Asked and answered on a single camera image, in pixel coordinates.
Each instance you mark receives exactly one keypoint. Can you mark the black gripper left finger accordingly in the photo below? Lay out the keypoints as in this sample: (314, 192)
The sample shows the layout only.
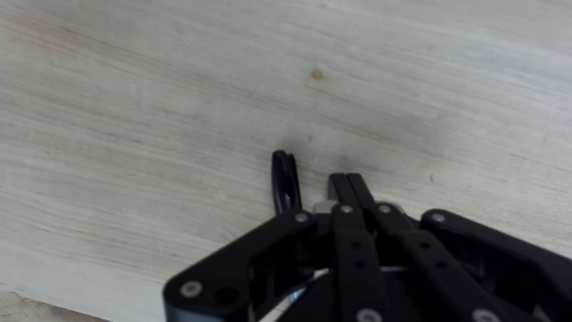
(239, 269)

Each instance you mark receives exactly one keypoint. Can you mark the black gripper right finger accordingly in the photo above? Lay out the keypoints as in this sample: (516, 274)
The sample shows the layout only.
(477, 262)

